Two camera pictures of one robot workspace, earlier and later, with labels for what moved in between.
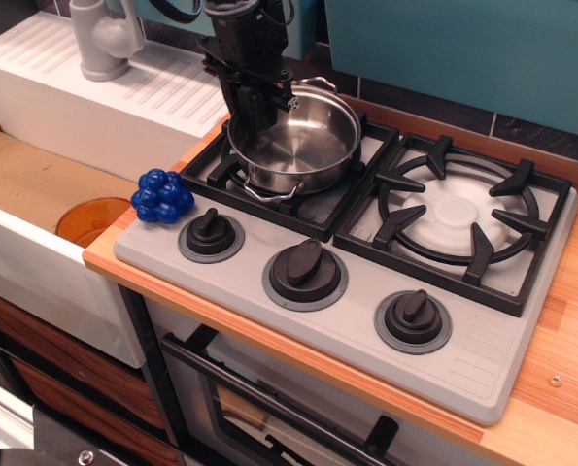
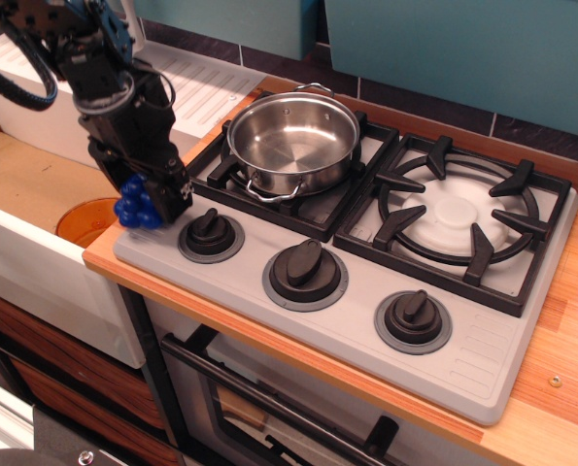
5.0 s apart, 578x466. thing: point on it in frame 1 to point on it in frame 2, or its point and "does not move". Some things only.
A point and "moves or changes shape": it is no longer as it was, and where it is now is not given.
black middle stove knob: (305, 276) does not move
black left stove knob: (211, 238) does not move
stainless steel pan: (312, 147) does not move
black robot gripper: (248, 47) to (135, 138)
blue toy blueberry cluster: (163, 196) moves or changes shape
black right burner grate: (459, 220) does not move
